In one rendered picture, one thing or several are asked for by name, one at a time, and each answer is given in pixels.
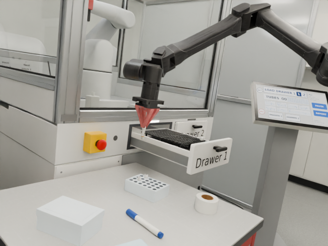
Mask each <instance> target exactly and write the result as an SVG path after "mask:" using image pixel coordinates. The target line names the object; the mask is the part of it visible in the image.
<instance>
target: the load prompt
mask: <svg viewBox="0 0 328 246"><path fill-rule="evenodd" d="M263 91H264V92H265V93H272V94H279V95H287V96H294V97H301V98H308V95H307V92H302V91H295V90H288V89H280V88H274V87H266V86H263Z"/></svg>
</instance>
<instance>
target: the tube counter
mask: <svg viewBox="0 0 328 246"><path fill-rule="evenodd" d="M281 101H282V102H289V103H299V104H307V105H309V102H308V100H306V99H300V98H292V97H285V96H281Z"/></svg>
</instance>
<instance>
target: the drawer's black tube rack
mask: <svg viewBox="0 0 328 246"><path fill-rule="evenodd" d="M147 135H150V136H151V137H150V138H153V139H156V140H159V141H162V142H165V143H168V144H171V145H174V146H177V147H180V148H183V149H186V150H189V151H190V146H191V145H192V144H187V145H178V144H177V143H182V142H188V141H194V140H199V138H196V137H192V136H189V135H186V134H183V133H179V132H176V131H172V130H169V129H160V130H149V131H145V136H147Z"/></svg>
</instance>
